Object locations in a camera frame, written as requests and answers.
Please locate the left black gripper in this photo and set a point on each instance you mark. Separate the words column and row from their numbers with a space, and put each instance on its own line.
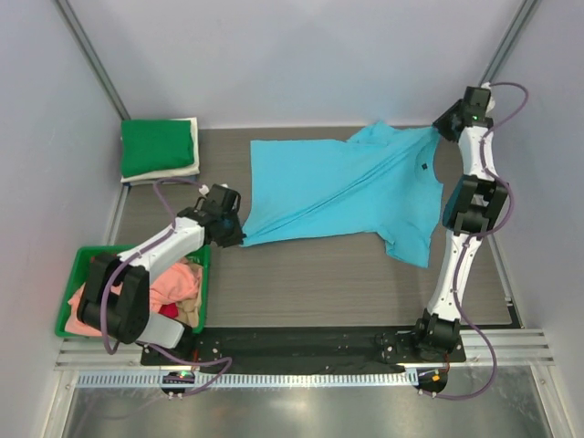
column 235, row 238

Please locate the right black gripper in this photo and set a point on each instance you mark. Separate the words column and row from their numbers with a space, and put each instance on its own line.
column 439, row 123

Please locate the green plastic bin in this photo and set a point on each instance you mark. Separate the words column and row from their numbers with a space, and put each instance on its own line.
column 80, row 269

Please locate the light blue t shirt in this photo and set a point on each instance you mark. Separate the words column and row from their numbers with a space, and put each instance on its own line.
column 379, row 181

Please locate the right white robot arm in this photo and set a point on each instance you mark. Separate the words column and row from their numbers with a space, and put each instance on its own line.
column 471, row 212

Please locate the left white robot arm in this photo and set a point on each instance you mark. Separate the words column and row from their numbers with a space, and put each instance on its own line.
column 116, row 297

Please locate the folded cream t shirt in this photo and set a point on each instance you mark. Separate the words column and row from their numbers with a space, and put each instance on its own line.
column 194, row 159

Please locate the folded grey blue t shirt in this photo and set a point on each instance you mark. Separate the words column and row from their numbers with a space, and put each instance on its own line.
column 136, row 183

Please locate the folded green t shirt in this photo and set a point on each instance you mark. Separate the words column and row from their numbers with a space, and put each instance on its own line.
column 155, row 148

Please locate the beige t shirt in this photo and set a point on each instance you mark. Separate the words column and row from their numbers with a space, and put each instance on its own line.
column 191, row 300

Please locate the red t shirt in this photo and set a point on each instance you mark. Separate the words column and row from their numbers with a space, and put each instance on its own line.
column 169, row 311

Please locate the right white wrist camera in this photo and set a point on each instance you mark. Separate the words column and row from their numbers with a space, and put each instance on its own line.
column 491, row 102

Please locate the right aluminium frame post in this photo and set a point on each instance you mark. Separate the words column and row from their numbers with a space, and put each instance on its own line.
column 518, row 25

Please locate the aluminium frame post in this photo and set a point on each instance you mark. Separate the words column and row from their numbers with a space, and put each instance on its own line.
column 91, row 56
column 518, row 25

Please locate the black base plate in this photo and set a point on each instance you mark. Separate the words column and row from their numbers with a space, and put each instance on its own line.
column 320, row 350

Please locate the white slotted cable duct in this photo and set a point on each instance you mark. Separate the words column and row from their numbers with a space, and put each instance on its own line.
column 181, row 378

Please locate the left aluminium frame post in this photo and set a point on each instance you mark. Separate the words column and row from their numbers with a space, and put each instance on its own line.
column 91, row 56

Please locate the aluminium rail front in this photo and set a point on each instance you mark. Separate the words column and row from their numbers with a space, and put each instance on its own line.
column 513, row 347

